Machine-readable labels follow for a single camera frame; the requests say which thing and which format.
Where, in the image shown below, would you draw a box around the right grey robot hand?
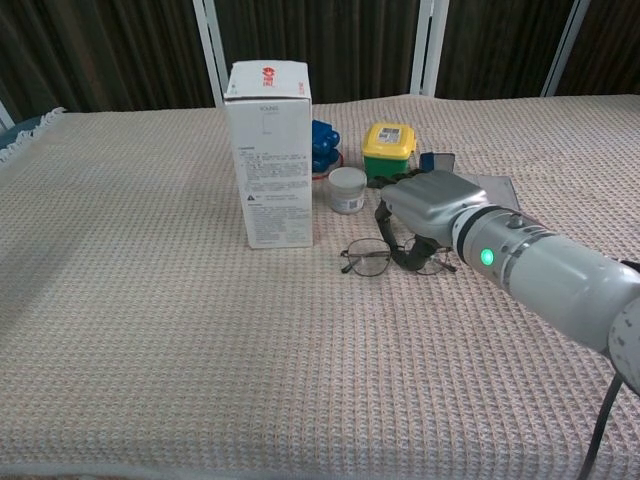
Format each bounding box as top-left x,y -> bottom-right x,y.
367,168 -> 489,274

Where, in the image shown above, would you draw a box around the blue glasses case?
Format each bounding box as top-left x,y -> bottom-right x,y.
418,151 -> 521,211

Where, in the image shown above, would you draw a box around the thin metal frame eyeglasses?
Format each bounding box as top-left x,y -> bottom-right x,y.
339,237 -> 459,278

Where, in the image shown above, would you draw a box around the tall white cardboard box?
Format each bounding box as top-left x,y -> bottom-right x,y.
223,60 -> 315,250

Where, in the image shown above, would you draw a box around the green bin with yellow lid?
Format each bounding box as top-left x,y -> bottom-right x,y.
361,122 -> 419,189

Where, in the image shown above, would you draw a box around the small white round jar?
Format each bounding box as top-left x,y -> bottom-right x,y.
327,167 -> 368,215

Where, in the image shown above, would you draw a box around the blue plastic toy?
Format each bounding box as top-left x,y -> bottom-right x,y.
311,118 -> 342,174

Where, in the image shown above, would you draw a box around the beige waffle weave blanket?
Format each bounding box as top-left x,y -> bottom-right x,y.
0,94 -> 640,480

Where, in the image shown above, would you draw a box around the dark pleated curtain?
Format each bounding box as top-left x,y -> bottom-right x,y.
0,0 -> 640,123

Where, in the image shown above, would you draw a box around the red ring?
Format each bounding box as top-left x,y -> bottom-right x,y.
311,149 -> 345,181

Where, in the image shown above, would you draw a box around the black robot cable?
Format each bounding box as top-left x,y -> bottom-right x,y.
577,373 -> 624,480

